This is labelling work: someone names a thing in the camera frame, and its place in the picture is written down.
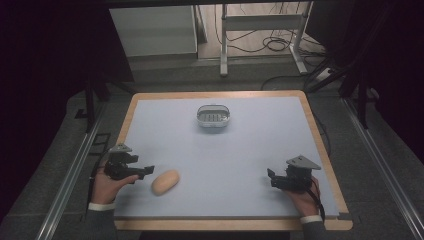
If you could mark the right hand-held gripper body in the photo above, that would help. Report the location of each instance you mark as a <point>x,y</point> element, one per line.
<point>297,175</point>

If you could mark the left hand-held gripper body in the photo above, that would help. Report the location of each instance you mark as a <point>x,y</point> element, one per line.
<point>117,166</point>

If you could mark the tan potato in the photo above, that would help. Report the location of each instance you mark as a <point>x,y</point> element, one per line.
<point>165,182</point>

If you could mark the white plastic basket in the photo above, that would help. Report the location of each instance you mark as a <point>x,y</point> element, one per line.
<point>213,116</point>

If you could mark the person's left hand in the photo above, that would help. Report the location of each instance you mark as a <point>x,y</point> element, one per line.
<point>106,188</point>

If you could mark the person's right hand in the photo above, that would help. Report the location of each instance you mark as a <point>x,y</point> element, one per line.
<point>306,201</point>

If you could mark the light blue table mat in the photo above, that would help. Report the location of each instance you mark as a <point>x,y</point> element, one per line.
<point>220,160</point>

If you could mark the black metal stand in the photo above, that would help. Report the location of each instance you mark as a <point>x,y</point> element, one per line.
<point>353,83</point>
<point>95,96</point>

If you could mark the white power strip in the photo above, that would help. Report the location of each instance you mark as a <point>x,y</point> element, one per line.
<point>323,75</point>

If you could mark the white cabinet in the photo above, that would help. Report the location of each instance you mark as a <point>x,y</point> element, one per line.
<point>153,30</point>

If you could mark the aluminium rail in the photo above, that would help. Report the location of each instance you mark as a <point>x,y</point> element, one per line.
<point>66,185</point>
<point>383,166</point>

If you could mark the white metal table frame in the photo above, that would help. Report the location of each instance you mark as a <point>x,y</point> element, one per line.
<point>263,23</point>

